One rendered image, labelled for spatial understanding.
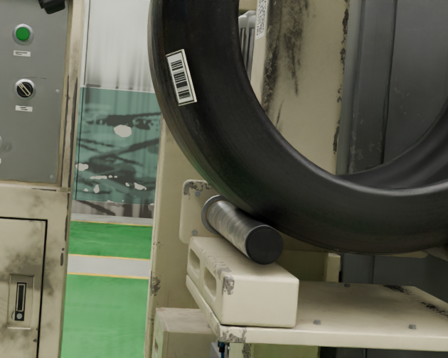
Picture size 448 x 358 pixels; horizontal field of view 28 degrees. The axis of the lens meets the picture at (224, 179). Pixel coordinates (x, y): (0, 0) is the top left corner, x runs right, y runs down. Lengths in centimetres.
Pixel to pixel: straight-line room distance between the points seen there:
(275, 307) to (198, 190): 36
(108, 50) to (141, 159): 127
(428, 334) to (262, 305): 21
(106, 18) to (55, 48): 846
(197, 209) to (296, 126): 20
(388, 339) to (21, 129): 87
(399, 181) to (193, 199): 31
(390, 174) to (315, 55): 23
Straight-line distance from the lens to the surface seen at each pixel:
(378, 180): 133
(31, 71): 169
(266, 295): 103
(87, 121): 1001
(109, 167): 1000
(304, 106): 140
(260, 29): 146
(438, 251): 122
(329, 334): 106
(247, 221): 108
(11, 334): 168
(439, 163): 135
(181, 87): 102
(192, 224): 136
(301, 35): 141
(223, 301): 103
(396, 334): 109
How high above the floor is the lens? 103
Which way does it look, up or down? 3 degrees down
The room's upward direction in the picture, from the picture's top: 4 degrees clockwise
